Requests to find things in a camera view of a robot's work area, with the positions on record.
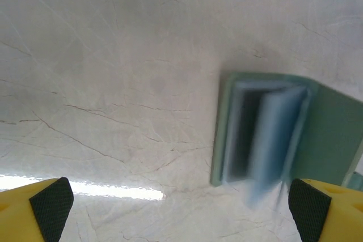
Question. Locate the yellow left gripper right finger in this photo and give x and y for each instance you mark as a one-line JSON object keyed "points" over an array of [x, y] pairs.
{"points": [[320, 210]]}

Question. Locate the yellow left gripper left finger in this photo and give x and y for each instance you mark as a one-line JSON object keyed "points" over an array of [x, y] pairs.
{"points": [[34, 213]]}

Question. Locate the green card holder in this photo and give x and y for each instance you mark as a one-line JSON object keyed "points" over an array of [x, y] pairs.
{"points": [[331, 131]]}

